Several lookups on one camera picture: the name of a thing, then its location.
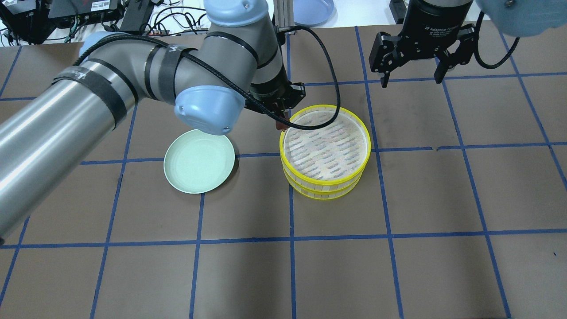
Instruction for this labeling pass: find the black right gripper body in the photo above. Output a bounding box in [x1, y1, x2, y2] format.
[398, 0, 472, 62]

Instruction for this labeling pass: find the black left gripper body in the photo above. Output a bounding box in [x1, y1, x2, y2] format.
[249, 71, 306, 113]

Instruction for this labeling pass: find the yellow steamer layer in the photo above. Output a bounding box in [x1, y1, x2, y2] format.
[283, 169, 362, 200]
[279, 108, 371, 189]

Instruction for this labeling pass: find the brown bun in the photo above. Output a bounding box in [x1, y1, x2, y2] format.
[276, 121, 289, 132]

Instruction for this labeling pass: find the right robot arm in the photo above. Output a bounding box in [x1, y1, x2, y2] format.
[369, 0, 567, 87]

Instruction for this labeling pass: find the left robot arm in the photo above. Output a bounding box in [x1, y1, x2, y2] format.
[0, 0, 306, 244]

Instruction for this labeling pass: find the blue plate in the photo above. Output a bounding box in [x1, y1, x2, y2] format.
[292, 0, 335, 27]

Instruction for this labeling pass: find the pale green plate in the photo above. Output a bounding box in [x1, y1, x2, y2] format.
[163, 129, 235, 194]

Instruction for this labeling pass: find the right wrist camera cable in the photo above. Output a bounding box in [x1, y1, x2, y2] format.
[473, 11, 520, 70]

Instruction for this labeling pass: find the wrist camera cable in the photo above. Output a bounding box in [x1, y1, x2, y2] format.
[80, 26, 342, 131]
[473, 11, 520, 70]

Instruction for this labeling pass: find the aluminium frame post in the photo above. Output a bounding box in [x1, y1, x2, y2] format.
[272, 0, 295, 32]

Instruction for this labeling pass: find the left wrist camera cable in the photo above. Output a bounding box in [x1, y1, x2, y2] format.
[80, 26, 342, 131]

